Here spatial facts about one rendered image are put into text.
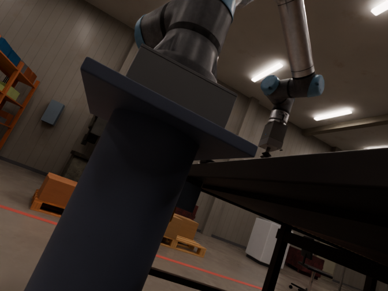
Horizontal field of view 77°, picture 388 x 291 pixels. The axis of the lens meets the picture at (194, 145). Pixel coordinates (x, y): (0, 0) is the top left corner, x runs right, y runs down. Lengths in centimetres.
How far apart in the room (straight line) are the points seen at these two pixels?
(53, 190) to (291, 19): 309
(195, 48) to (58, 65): 736
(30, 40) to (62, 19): 101
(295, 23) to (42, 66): 726
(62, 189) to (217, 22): 312
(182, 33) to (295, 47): 52
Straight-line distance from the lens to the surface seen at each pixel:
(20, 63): 635
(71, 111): 739
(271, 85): 101
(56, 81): 763
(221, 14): 54
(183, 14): 52
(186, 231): 460
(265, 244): 664
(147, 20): 65
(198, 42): 48
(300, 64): 95
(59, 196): 346
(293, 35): 93
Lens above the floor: 75
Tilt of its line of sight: 12 degrees up
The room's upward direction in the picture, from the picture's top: 22 degrees clockwise
